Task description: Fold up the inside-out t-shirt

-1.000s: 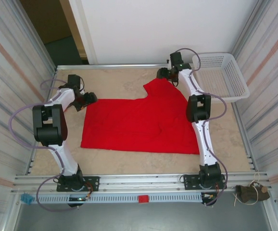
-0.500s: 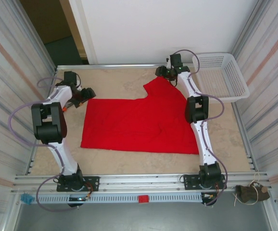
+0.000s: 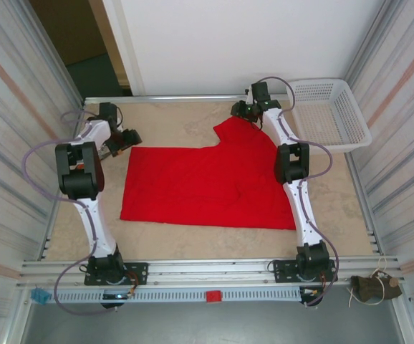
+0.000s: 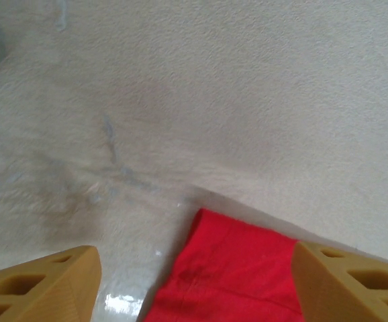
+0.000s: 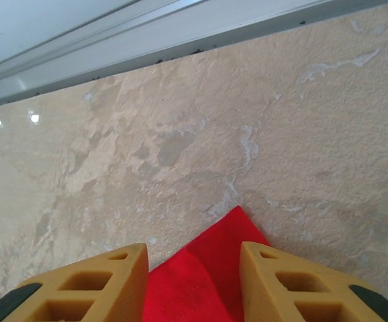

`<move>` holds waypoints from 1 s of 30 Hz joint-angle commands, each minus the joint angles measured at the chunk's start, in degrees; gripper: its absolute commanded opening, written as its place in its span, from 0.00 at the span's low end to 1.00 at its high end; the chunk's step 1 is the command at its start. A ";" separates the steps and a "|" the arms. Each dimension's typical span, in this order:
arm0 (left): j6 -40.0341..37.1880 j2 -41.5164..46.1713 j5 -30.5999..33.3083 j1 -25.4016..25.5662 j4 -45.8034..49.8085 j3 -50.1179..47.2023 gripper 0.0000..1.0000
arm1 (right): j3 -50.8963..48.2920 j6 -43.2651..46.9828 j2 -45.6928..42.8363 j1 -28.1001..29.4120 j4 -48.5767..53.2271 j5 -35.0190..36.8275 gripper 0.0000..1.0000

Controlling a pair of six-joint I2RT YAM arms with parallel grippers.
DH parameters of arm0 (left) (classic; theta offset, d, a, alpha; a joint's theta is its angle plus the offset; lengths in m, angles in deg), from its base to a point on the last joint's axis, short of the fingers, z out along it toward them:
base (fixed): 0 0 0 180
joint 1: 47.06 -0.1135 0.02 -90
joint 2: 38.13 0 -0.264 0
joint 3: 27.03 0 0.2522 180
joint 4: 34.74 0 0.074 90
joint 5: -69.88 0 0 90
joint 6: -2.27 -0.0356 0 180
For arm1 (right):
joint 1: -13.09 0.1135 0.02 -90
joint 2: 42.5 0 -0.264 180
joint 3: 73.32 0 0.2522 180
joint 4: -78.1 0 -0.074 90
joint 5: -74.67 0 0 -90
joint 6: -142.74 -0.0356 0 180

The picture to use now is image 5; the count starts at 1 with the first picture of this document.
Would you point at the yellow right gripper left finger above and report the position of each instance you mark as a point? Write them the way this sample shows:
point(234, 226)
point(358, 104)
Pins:
point(80, 295)

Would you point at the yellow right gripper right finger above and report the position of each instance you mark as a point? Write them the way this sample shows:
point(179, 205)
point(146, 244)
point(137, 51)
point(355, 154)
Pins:
point(301, 295)

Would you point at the red t-shirt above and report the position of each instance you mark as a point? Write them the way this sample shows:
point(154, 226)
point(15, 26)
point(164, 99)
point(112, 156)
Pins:
point(197, 278)

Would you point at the aluminium table frame rail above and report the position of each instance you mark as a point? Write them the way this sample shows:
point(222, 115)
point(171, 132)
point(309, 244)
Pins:
point(147, 47)

